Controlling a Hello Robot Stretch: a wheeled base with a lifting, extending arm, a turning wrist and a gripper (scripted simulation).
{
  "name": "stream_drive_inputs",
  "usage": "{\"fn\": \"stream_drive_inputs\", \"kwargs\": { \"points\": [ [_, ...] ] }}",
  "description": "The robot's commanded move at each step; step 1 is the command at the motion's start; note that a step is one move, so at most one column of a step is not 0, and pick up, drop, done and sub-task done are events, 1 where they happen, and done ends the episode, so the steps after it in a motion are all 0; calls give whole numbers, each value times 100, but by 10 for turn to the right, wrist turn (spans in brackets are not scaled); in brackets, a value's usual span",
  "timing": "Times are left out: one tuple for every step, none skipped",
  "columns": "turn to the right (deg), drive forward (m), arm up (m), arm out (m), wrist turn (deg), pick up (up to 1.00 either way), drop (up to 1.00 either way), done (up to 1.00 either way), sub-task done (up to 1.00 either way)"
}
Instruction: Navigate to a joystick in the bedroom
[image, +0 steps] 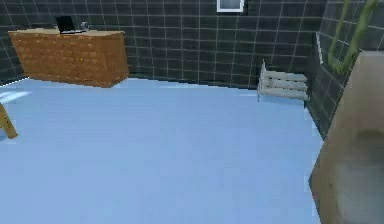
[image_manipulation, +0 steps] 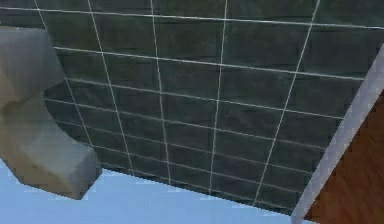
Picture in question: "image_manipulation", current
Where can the brown wooden room door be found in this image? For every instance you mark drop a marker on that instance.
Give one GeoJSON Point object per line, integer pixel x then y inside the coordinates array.
{"type": "Point", "coordinates": [356, 173]}

